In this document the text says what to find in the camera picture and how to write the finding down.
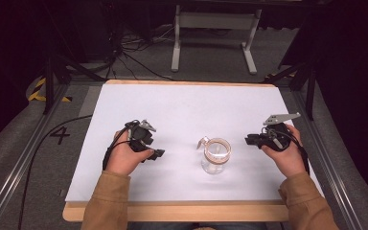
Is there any black floor cable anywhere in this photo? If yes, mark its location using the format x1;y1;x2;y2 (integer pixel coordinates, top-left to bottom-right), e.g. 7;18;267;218
17;114;94;230

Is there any person's right hand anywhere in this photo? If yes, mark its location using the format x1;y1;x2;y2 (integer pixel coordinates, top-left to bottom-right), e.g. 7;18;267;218
260;124;307;178

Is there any white table mat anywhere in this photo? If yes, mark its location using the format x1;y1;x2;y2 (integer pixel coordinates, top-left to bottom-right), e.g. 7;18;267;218
64;83;325;203

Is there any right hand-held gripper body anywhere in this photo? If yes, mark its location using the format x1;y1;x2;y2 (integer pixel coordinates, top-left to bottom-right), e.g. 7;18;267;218
258;111;302;152

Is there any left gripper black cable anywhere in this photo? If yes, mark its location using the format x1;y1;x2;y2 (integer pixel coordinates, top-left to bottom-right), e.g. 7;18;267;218
102;122;135;172

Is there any yellow black hazard tape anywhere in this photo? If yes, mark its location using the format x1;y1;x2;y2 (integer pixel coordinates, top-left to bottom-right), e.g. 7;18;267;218
28;78;73;104

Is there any black tripod stand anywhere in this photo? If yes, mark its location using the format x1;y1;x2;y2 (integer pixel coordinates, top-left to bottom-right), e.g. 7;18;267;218
41;0;107;115
262;57;317;122

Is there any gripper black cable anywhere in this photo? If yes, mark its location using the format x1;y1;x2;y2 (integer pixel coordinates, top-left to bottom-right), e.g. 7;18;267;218
267;127;311;175
102;122;135;172

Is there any bundle of floor cables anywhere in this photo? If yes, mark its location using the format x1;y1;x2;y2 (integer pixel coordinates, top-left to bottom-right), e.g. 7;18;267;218
104;22;176;81

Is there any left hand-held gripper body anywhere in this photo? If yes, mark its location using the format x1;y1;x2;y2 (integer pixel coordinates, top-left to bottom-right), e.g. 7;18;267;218
125;119;157;153

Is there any person's left hand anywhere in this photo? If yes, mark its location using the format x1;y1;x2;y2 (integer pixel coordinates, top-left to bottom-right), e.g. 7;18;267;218
104;128;155;176

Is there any white metal stand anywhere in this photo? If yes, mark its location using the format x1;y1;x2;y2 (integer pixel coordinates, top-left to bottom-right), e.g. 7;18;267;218
171;4;263;76

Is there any clear glass jar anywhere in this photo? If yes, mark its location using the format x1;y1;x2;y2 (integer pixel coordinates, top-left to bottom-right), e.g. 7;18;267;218
196;136;233;175

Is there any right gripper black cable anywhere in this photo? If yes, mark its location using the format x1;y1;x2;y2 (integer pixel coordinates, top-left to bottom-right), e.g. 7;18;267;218
267;127;311;175

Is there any aluminium frame rail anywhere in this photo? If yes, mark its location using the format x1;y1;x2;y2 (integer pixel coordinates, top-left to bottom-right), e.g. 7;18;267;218
0;83;71;230
291;90;365;230

